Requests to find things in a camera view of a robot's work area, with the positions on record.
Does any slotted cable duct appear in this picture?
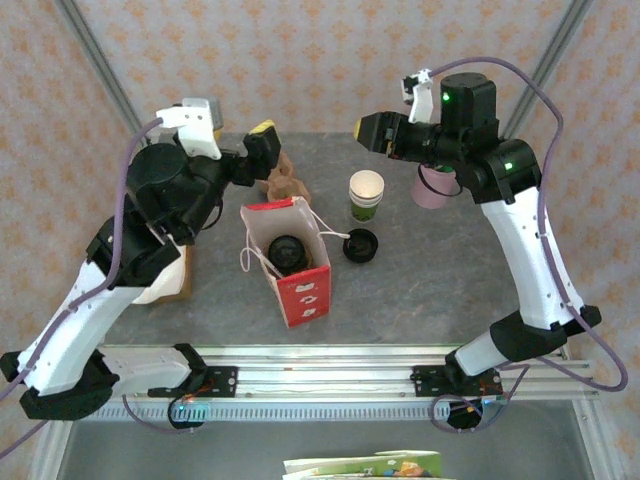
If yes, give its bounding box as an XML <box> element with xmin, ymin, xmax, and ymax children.
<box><xmin>74</xmin><ymin>403</ymin><xmax>501</xmax><ymax>422</ymax></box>

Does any pink straw holder cup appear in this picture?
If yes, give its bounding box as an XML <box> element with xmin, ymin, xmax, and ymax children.
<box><xmin>410</xmin><ymin>162</ymin><xmax>464</xmax><ymax>210</ymax></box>

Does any aluminium frame post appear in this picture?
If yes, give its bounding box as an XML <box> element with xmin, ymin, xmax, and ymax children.
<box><xmin>497</xmin><ymin>0</ymin><xmax>596</xmax><ymax>151</ymax></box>
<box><xmin>53</xmin><ymin>0</ymin><xmax>154</xmax><ymax>151</ymax></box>

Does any black cup lid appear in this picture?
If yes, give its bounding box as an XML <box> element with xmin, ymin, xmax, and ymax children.
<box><xmin>342</xmin><ymin>228</ymin><xmax>380</xmax><ymax>265</ymax></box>
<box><xmin>267</xmin><ymin>234</ymin><xmax>305</xmax><ymax>276</ymax></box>

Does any red white paper gift bag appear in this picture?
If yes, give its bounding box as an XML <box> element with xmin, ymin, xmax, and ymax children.
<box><xmin>238</xmin><ymin>195</ymin><xmax>352</xmax><ymax>330</ymax></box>

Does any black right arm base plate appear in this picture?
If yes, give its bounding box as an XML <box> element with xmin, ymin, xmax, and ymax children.
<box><xmin>411</xmin><ymin>364</ymin><xmax>504</xmax><ymax>399</ymax></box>

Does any stack of paper cups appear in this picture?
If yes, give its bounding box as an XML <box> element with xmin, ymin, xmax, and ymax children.
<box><xmin>348</xmin><ymin>169</ymin><xmax>386</xmax><ymax>225</ymax></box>

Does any aluminium mounting rail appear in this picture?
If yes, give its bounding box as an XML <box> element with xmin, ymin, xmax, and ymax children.
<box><xmin>52</xmin><ymin>343</ymin><xmax>599</xmax><ymax>404</ymax></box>

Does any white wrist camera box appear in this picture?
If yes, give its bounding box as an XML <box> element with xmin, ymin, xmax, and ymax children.
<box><xmin>401</xmin><ymin>67</ymin><xmax>435</xmax><ymax>125</ymax></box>
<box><xmin>158</xmin><ymin>96</ymin><xmax>225</xmax><ymax>161</ymax></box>

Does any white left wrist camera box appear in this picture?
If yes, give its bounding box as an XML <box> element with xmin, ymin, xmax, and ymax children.
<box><xmin>158</xmin><ymin>96</ymin><xmax>225</xmax><ymax>161</ymax></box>

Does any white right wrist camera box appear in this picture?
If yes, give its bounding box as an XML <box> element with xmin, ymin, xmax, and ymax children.
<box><xmin>401</xmin><ymin>67</ymin><xmax>435</xmax><ymax>125</ymax></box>

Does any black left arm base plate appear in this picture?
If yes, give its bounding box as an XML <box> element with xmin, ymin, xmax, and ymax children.
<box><xmin>147</xmin><ymin>365</ymin><xmax>239</xmax><ymax>399</ymax></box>

